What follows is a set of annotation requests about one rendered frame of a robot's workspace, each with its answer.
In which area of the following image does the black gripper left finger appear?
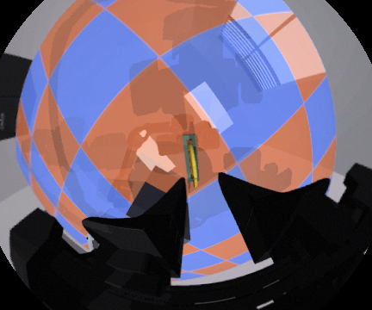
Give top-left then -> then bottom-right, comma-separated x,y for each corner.
82,177 -> 187,278

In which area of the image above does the gold coin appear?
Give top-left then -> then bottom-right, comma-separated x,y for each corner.
189,145 -> 197,188

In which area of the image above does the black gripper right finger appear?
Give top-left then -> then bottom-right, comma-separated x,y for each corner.
218,172 -> 331,264

